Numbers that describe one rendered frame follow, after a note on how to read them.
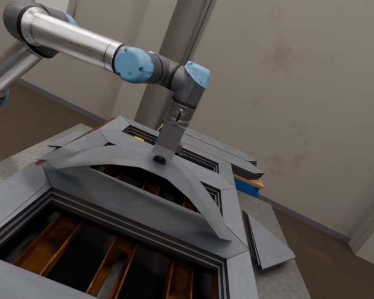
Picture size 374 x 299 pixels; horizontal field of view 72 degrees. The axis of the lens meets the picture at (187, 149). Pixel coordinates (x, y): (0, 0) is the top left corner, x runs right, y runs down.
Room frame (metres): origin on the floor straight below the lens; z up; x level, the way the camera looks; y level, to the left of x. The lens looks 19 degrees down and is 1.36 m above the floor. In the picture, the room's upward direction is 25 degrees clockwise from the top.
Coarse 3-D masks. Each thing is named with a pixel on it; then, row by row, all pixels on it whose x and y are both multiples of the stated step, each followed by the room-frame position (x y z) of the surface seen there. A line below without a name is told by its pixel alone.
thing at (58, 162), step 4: (72, 152) 0.77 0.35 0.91; (76, 152) 0.76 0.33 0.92; (64, 156) 0.74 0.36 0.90; (68, 156) 0.73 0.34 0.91; (72, 156) 0.73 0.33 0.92; (56, 160) 0.70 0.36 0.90; (60, 160) 0.70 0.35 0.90; (64, 160) 0.69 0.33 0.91; (68, 160) 0.69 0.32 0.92; (52, 164) 0.66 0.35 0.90; (56, 164) 0.66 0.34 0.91; (60, 164) 0.66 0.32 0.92; (56, 168) 0.62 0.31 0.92
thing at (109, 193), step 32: (128, 128) 1.38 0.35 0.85; (192, 160) 1.41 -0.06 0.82; (64, 192) 0.62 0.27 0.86; (96, 192) 0.68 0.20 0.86; (128, 192) 0.76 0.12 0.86; (0, 224) 0.43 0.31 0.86; (128, 224) 0.63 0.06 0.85; (160, 224) 0.67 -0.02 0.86; (192, 224) 0.75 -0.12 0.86; (192, 256) 0.64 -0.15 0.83; (224, 256) 0.66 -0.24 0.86; (224, 288) 0.56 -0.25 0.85
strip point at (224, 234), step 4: (220, 212) 0.81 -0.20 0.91; (220, 216) 0.79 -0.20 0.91; (220, 220) 0.76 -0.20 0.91; (220, 224) 0.74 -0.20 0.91; (224, 224) 0.78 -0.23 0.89; (220, 228) 0.71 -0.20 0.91; (224, 228) 0.75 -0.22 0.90; (220, 232) 0.69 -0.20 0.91; (224, 232) 0.73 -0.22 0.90; (228, 232) 0.76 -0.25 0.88; (220, 236) 0.67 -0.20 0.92; (224, 236) 0.70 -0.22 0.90; (228, 236) 0.73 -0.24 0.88
